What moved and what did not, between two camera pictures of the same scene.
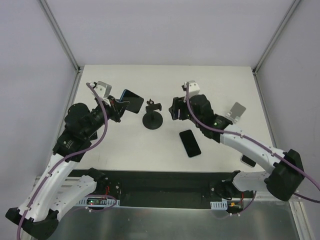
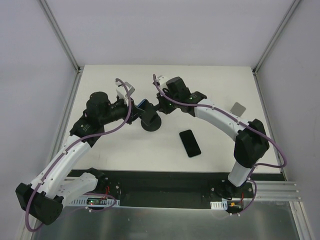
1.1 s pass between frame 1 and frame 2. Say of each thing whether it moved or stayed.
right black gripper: moved
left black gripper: moved
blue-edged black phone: moved
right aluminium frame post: stayed
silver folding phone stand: stayed
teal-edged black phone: stayed
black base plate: stayed
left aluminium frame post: stayed
